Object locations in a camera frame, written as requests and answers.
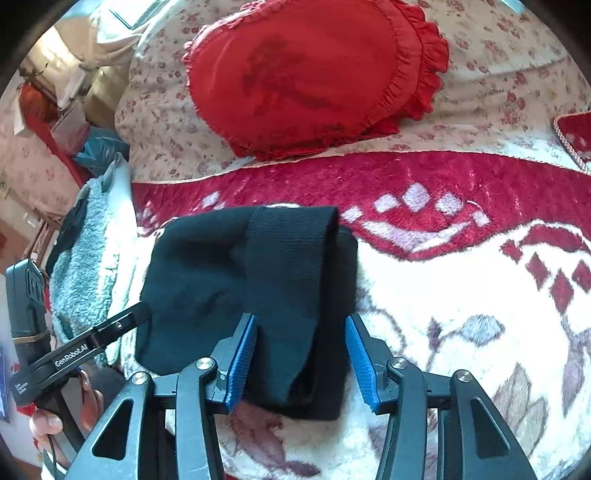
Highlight black knit pants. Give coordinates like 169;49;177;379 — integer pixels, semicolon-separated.
135;206;358;421

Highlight person's left hand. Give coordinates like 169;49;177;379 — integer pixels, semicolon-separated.
28;368;105;455

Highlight grey fleece jacket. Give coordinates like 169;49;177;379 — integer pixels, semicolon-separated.
49;155;137;343

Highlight black garment on jacket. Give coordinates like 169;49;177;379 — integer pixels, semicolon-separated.
45;198;88;277

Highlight red white plush blanket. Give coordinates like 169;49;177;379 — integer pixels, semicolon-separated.
131;151;590;479

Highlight teal plastic bag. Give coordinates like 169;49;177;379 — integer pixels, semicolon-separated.
73;126;130;177

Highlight red heart ruffled pillow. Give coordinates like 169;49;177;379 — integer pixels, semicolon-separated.
184;0;450;161

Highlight red embroidered cushion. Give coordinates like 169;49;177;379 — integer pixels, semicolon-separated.
553;111;591;173

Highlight floral beige quilt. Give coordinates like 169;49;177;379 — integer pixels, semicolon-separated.
114;1;590;182

